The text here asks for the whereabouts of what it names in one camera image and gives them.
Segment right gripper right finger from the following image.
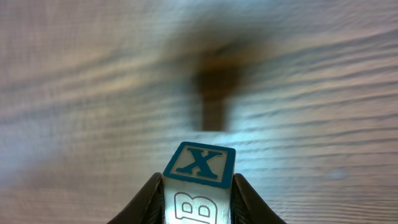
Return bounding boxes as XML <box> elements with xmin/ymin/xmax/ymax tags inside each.
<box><xmin>230</xmin><ymin>174</ymin><xmax>287</xmax><ymax>224</ymax></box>

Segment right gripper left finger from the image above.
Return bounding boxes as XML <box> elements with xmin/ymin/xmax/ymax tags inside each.
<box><xmin>107</xmin><ymin>172</ymin><xmax>164</xmax><ymax>224</ymax></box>

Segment white B block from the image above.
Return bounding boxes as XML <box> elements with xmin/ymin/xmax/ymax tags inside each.
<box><xmin>162</xmin><ymin>141</ymin><xmax>236</xmax><ymax>224</ymax></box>

